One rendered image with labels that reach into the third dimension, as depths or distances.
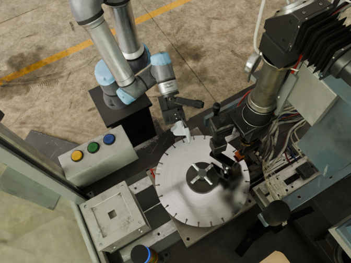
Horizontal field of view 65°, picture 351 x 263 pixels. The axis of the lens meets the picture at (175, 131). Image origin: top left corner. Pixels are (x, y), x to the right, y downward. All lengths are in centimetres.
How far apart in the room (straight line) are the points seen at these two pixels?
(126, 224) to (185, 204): 22
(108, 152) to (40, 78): 174
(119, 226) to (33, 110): 173
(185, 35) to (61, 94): 122
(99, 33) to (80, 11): 9
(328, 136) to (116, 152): 76
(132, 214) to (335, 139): 69
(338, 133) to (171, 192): 56
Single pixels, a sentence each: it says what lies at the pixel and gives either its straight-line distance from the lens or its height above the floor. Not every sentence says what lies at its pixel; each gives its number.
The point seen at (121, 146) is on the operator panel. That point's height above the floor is 90.
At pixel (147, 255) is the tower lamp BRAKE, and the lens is 74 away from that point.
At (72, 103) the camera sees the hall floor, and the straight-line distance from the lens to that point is 247.
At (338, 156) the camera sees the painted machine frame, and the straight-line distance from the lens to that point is 68.
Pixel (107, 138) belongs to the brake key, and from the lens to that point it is 114.
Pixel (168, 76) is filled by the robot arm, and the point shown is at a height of 106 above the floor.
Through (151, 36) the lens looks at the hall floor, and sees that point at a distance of 274.
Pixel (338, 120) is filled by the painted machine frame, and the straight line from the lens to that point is 62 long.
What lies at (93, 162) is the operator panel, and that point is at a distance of 113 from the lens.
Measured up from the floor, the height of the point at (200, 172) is 100.
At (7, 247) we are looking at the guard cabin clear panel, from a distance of 66.
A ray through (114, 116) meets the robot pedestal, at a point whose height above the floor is 75.
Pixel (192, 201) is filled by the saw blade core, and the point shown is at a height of 95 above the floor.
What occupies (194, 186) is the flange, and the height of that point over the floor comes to 96.
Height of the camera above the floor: 189
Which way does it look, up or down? 63 degrees down
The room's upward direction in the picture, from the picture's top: 9 degrees counter-clockwise
